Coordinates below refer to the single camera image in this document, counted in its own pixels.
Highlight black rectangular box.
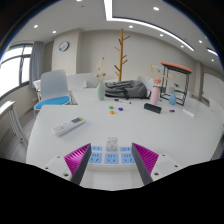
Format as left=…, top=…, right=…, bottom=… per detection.
left=143, top=102, right=163, bottom=115

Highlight white flat bar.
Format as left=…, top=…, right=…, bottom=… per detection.
left=181, top=108, right=196, bottom=118

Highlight pink vase with flowers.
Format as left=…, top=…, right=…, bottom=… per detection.
left=149, top=63, right=165, bottom=106

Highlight long ceiling light strip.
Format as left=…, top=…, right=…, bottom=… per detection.
left=103, top=0, right=196, bottom=53

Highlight black marker pen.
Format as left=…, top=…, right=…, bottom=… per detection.
left=114, top=98, right=132, bottom=105

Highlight blue vase with stems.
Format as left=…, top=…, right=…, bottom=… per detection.
left=168, top=73, right=179, bottom=106

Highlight round wall clock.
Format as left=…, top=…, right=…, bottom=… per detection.
left=58, top=40, right=70, bottom=53

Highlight window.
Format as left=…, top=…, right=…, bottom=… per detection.
left=0, top=43, right=34, bottom=100

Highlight white remote control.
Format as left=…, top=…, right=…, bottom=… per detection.
left=51, top=116, right=86, bottom=137

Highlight grey backpack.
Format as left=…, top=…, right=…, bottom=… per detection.
left=104, top=79, right=152, bottom=100

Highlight round ceiling spotlights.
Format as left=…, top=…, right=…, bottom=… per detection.
left=32, top=0, right=218, bottom=57

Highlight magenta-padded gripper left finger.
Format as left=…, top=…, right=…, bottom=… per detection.
left=42, top=143, right=92, bottom=186

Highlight white wall board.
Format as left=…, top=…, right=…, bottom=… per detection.
left=201, top=71, right=224, bottom=111

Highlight wooden coat rack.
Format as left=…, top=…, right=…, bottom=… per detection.
left=113, top=28, right=132, bottom=82

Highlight black frame stool, orange top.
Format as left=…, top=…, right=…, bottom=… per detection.
left=159, top=61, right=194, bottom=107

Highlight green vase with dried flowers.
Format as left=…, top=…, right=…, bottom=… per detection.
left=95, top=57, right=108, bottom=102

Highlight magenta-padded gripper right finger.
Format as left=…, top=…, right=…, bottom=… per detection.
left=131, top=142, right=183, bottom=186

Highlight grey curtain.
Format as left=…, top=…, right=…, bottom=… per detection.
left=28, top=40, right=45, bottom=90

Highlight white chair with blue seat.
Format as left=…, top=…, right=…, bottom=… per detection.
left=33, top=69, right=73, bottom=113

